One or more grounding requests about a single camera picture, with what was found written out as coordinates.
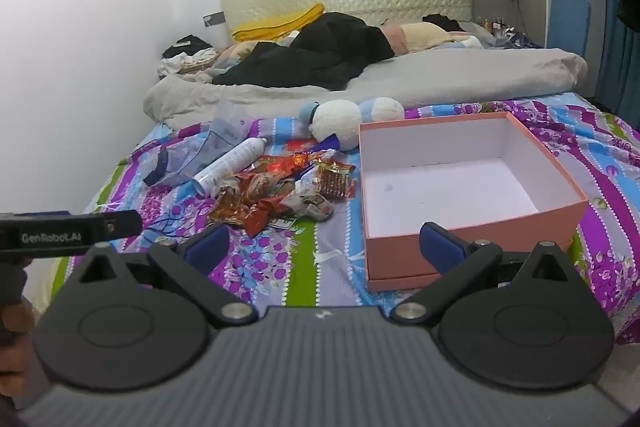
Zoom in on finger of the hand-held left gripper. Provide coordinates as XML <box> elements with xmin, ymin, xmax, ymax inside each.
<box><xmin>105</xmin><ymin>210</ymin><xmax>142</xmax><ymax>239</ymax></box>

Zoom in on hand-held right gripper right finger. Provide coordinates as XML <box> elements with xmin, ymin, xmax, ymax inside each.
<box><xmin>390</xmin><ymin>222</ymin><xmax>571</xmax><ymax>326</ymax></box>

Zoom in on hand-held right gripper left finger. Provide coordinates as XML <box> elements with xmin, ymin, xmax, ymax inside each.
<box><xmin>75</xmin><ymin>223</ymin><xmax>259</xmax><ymax>328</ymax></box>

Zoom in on pink cardboard box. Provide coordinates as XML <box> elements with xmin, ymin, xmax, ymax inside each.
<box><xmin>358</xmin><ymin>111</ymin><xmax>590</xmax><ymax>293</ymax></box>

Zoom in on pile of small snack packets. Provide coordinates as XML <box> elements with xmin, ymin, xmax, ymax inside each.
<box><xmin>207</xmin><ymin>149</ymin><xmax>359</xmax><ymax>238</ymax></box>

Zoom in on person's left hand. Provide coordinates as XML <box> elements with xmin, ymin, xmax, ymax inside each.
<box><xmin>0</xmin><ymin>301</ymin><xmax>37</xmax><ymax>401</ymax></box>

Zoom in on white spray can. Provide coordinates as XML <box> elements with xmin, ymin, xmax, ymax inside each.
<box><xmin>192</xmin><ymin>137</ymin><xmax>266</xmax><ymax>198</ymax></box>

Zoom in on clear plastic bag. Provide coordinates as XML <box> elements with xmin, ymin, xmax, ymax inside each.
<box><xmin>143</xmin><ymin>99</ymin><xmax>247</xmax><ymax>188</ymax></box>

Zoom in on white and blue plush toy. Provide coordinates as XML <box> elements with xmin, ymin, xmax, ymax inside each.
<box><xmin>299</xmin><ymin>96</ymin><xmax>406</xmax><ymax>152</ymax></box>

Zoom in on white crumpled cloth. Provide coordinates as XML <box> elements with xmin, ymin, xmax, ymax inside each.
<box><xmin>159</xmin><ymin>49</ymin><xmax>219</xmax><ymax>76</ymax></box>

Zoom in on grey duvet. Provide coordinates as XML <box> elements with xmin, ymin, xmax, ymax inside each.
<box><xmin>142</xmin><ymin>48</ymin><xmax>589</xmax><ymax>130</ymax></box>

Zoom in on floral bed sheet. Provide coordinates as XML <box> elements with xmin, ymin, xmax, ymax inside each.
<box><xmin>50</xmin><ymin>91</ymin><xmax>640</xmax><ymax>348</ymax></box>

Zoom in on small black garment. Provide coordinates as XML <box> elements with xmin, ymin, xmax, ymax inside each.
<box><xmin>162</xmin><ymin>35</ymin><xmax>214</xmax><ymax>58</ymax></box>

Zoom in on peach pillow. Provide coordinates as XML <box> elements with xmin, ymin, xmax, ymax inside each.
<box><xmin>217</xmin><ymin>39</ymin><xmax>262</xmax><ymax>68</ymax></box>

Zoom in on beige pillow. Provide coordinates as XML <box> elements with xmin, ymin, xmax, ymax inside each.
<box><xmin>400</xmin><ymin>22</ymin><xmax>467</xmax><ymax>53</ymax></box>

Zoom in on pink garment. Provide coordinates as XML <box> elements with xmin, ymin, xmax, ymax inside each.
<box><xmin>377</xmin><ymin>20</ymin><xmax>410</xmax><ymax>56</ymax></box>

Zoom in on black clothing heap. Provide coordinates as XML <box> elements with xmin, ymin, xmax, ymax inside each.
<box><xmin>212</xmin><ymin>12</ymin><xmax>396</xmax><ymax>90</ymax></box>

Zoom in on black cloth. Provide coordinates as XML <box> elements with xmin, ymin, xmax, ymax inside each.
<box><xmin>422</xmin><ymin>13</ymin><xmax>467</xmax><ymax>33</ymax></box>

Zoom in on row of small bottles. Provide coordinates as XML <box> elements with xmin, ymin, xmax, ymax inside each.
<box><xmin>475</xmin><ymin>14</ymin><xmax>517</xmax><ymax>38</ymax></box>

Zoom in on yellow blanket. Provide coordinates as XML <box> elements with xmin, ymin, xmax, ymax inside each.
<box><xmin>232</xmin><ymin>2</ymin><xmax>326</xmax><ymax>42</ymax></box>

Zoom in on blue curtain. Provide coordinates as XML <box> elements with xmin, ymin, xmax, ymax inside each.
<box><xmin>594</xmin><ymin>0</ymin><xmax>640</xmax><ymax>114</ymax></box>

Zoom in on blue padded board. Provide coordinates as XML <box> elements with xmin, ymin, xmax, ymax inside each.
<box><xmin>545</xmin><ymin>0</ymin><xmax>592</xmax><ymax>58</ymax></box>

